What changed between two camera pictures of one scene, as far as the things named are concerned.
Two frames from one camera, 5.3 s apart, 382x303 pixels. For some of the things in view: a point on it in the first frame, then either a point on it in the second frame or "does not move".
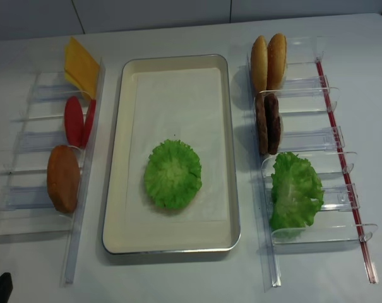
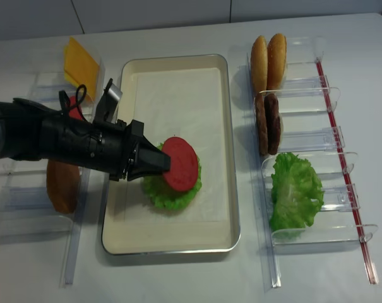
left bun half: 259,64 does not move
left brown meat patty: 261,124 does not move
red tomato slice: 88,122 to 184,166
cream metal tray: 172,174 does not move
